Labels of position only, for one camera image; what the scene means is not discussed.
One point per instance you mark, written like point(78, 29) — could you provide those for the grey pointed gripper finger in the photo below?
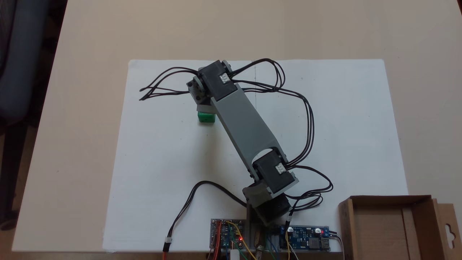
point(206, 108)

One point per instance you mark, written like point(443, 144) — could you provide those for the green dice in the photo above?
point(206, 118)

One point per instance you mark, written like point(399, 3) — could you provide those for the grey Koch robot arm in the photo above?
point(245, 122)

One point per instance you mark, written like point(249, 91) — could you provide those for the white paper sheet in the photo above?
point(162, 162)

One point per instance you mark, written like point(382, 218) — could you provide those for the grey motor controller board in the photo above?
point(225, 234)

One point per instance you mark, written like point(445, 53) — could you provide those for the metal table clamp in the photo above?
point(259, 240)

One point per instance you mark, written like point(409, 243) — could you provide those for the blue power converter board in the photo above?
point(306, 240)

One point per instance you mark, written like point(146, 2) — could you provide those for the dark office chair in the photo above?
point(21, 72)

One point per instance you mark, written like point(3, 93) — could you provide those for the brown cardboard box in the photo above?
point(375, 231)

